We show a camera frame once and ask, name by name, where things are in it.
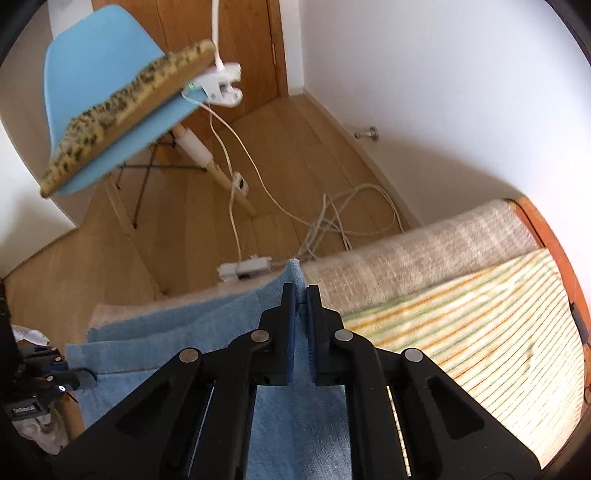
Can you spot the striped yellow bed sheet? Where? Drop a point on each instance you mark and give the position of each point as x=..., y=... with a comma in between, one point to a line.
x=485, y=337

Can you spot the metal door stopper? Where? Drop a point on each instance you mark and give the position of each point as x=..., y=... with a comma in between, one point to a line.
x=369, y=133

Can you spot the leopard pattern seat cushion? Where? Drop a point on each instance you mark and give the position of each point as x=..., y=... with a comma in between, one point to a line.
x=115, y=107

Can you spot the light blue plastic chair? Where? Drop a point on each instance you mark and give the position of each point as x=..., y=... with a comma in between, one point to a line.
x=92, y=83

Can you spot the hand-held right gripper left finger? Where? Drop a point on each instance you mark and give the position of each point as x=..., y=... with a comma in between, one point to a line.
x=291, y=342

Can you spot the orange wooden bed frame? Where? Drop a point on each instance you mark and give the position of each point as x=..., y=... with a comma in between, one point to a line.
x=554, y=244

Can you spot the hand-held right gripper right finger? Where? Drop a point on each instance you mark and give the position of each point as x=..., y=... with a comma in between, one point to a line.
x=313, y=351

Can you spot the white clip lamp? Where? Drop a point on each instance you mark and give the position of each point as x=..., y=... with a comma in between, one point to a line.
x=217, y=83

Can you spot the beige mattress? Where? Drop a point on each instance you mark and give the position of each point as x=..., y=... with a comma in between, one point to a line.
x=415, y=249

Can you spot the white power strip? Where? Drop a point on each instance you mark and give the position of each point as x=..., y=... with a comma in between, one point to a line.
x=244, y=267

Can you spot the white plastic tube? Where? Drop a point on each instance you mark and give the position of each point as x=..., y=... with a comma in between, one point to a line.
x=196, y=148

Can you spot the light blue denim pants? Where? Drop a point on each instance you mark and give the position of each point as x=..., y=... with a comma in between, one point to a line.
x=207, y=323

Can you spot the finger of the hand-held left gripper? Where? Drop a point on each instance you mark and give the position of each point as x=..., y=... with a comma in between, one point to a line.
x=46, y=356
x=74, y=381

